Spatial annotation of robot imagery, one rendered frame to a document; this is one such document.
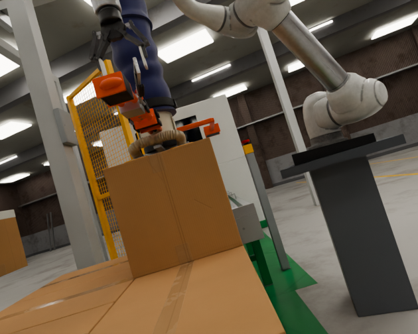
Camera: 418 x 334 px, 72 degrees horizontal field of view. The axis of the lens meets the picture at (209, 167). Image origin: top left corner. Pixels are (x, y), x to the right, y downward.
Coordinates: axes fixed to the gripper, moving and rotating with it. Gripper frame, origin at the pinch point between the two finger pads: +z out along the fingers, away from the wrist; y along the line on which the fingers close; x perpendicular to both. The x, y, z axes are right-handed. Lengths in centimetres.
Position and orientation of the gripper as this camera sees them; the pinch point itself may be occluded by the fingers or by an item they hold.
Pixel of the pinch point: (125, 70)
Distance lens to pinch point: 103.3
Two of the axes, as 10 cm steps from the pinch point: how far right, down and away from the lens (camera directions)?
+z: 2.9, 9.5, -0.6
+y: -9.6, 2.9, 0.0
